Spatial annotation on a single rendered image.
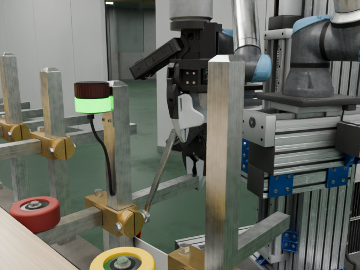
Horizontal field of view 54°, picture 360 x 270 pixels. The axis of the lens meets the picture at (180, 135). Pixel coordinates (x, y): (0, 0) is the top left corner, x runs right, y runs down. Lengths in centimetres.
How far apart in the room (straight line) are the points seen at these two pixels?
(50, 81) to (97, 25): 420
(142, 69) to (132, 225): 29
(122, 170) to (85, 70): 463
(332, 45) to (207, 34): 54
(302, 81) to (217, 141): 67
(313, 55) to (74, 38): 460
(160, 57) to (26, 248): 36
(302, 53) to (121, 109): 64
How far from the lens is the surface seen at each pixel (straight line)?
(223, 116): 46
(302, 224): 149
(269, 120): 102
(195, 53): 61
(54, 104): 86
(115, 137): 64
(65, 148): 86
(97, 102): 60
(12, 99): 109
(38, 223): 63
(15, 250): 55
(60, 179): 90
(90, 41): 514
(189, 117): 62
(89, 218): 71
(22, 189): 115
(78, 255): 90
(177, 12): 60
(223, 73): 45
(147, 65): 64
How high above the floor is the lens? 115
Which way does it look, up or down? 13 degrees down
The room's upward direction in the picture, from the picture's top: straight up
